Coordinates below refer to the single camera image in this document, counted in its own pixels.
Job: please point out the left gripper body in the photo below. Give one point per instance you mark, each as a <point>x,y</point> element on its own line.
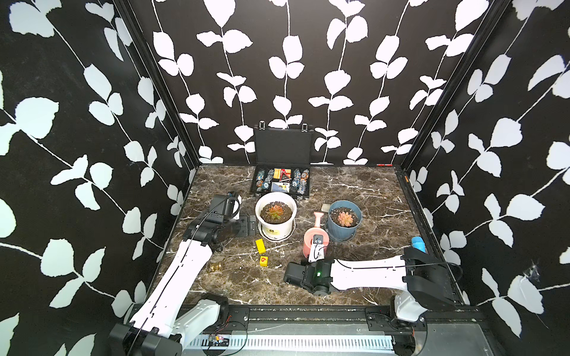
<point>235,227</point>

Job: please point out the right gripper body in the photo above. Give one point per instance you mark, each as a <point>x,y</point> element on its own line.
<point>304,265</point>

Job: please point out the pink watering can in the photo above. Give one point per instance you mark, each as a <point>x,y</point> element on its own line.
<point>316,229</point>

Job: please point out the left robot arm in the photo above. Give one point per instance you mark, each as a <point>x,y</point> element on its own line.
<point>157,328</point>

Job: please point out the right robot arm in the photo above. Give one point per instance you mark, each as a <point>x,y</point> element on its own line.
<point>423,281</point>

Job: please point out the red-green succulent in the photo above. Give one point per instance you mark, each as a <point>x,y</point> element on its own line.
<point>275,212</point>

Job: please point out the pink succulent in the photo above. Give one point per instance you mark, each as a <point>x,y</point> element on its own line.
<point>346,219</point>

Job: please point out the yellow rectangular block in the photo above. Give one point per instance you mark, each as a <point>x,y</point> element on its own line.
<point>260,246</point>

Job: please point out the yellow number cube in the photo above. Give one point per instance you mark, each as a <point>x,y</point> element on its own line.
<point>264,261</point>

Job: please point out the white pot saucer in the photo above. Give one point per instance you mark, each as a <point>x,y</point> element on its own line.
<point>273,237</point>

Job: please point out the white flower pot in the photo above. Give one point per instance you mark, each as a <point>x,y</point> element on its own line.
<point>283,226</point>

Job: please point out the blue flower pot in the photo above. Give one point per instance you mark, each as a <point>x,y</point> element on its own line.
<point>338,233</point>

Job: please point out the black poker chip case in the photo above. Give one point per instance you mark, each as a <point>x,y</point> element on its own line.
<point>282,161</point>

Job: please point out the blue cylinder tool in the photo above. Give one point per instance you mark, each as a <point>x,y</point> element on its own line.
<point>418,243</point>

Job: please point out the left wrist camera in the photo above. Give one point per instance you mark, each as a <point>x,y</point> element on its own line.
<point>225,207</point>

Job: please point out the front metal rail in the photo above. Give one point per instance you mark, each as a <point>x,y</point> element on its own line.
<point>315,330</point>

